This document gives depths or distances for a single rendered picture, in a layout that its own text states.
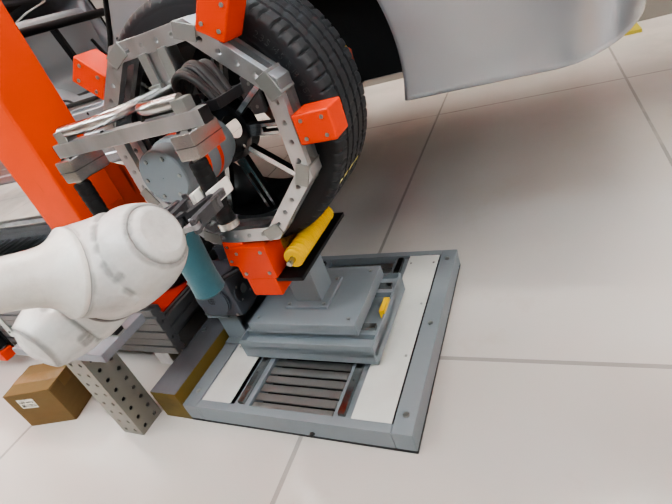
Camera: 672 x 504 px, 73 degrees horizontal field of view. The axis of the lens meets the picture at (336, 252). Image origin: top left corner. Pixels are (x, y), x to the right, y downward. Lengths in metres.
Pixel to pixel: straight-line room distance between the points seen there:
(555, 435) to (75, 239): 1.15
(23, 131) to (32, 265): 0.91
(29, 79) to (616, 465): 1.71
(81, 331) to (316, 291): 0.93
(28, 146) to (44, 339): 0.83
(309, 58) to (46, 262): 0.71
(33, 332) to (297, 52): 0.72
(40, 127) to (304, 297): 0.88
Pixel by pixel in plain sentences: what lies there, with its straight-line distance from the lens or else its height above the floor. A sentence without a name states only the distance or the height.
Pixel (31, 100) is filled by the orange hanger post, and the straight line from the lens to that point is 1.45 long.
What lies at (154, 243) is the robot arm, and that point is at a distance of 0.51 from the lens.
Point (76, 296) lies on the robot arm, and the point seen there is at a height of 0.91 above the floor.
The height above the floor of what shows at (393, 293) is 0.16.
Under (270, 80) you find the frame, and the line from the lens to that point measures 0.99.
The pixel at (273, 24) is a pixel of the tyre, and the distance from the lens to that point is 1.07.
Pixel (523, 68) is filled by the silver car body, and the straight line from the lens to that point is 1.31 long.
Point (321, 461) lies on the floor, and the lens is 1.40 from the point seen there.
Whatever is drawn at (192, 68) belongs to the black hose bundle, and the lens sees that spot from 0.96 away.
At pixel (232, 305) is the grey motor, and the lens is 1.58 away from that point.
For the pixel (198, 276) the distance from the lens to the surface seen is 1.25.
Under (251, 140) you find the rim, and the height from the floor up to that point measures 0.82.
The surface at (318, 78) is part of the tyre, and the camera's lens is 1.05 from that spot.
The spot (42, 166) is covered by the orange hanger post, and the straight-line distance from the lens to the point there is 1.43.
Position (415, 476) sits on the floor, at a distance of 1.30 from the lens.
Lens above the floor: 1.10
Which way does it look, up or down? 30 degrees down
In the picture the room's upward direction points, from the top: 20 degrees counter-clockwise
